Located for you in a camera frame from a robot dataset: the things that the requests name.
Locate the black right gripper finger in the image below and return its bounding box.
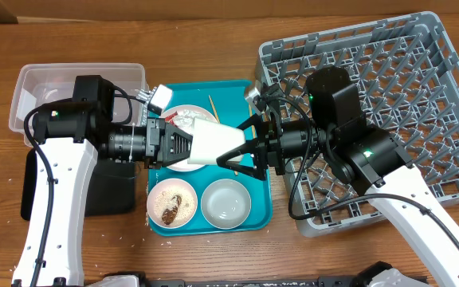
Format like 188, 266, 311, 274
237, 114, 264, 140
216, 141, 268, 181

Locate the cream plastic cup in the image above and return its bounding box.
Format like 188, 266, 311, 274
187, 118, 245, 165

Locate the pink bowl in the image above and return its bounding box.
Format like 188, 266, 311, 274
147, 179, 198, 229

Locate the brown food scrap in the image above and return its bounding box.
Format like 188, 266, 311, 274
161, 195, 182, 226

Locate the red snack wrapper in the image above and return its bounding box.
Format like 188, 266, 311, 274
165, 112, 178, 123

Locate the white tissue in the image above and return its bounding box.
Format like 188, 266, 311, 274
172, 109, 203, 129

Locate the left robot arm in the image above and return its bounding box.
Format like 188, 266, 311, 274
11, 75, 193, 286

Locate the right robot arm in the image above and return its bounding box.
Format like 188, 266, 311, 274
217, 66, 459, 286

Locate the grey dishwasher rack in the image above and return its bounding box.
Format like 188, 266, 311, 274
254, 10, 459, 238

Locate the teal plastic tray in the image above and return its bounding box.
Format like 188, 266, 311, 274
148, 80, 273, 237

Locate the pink round plate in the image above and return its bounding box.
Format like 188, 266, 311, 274
160, 104, 217, 172

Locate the left wooden chopstick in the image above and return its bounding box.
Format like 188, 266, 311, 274
208, 94, 239, 176

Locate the grey-white bowl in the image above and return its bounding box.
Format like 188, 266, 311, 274
201, 179, 252, 230

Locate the black tray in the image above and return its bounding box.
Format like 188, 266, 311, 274
20, 149, 139, 221

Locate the clear plastic bin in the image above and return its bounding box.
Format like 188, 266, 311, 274
8, 63, 149, 135

